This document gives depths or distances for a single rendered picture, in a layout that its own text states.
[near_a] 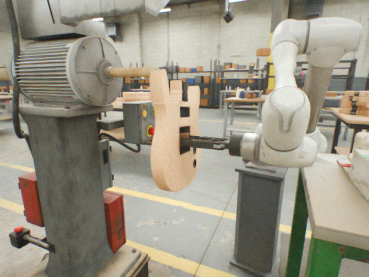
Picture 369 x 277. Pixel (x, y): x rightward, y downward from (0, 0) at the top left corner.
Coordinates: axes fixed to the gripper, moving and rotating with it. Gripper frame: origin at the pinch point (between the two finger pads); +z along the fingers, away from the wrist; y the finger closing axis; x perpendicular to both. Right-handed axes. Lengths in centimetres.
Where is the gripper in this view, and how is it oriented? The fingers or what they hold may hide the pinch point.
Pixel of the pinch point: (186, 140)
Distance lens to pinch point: 83.5
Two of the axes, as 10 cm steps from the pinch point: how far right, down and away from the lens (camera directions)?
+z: -9.2, -0.9, 3.9
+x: 0.4, -9.9, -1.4
